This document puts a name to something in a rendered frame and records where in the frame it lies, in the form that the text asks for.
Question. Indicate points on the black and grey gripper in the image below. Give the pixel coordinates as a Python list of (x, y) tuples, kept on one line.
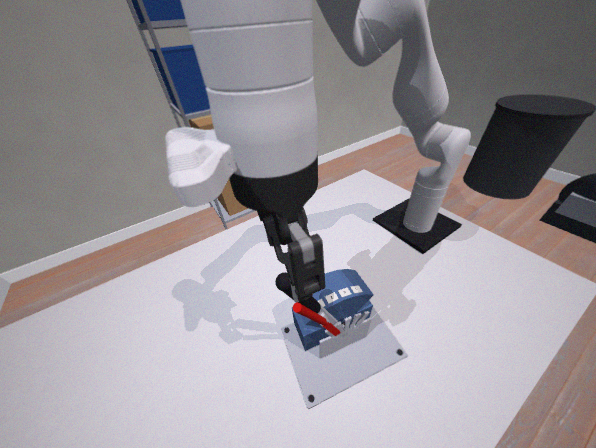
[(286, 224)]

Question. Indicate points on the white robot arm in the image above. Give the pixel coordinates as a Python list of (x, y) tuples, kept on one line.
[(256, 60)]

